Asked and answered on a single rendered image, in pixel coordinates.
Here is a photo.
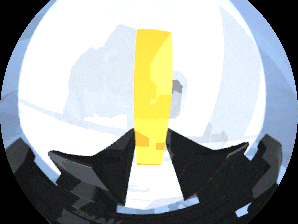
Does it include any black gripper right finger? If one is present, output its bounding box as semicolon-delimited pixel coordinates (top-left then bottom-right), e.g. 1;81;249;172
165;128;250;201

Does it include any yellow bar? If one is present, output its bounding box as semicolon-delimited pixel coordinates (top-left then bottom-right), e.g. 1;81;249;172
133;28;173;165

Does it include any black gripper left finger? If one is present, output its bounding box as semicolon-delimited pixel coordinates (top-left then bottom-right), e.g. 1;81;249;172
47;128;136;206

